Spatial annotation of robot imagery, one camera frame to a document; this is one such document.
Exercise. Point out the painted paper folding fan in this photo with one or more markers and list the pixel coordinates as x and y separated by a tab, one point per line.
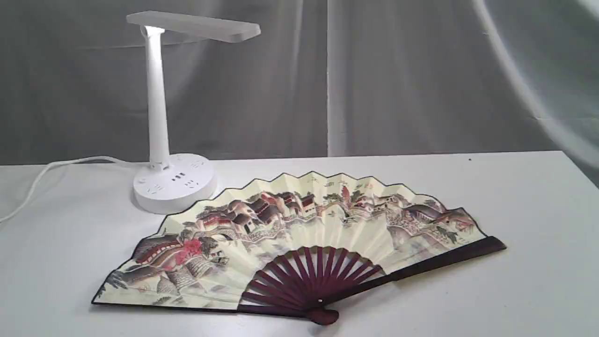
293	246

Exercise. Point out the white desk lamp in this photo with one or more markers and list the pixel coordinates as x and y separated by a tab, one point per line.
171	183

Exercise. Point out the grey backdrop curtain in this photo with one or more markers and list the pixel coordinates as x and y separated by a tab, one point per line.
324	78

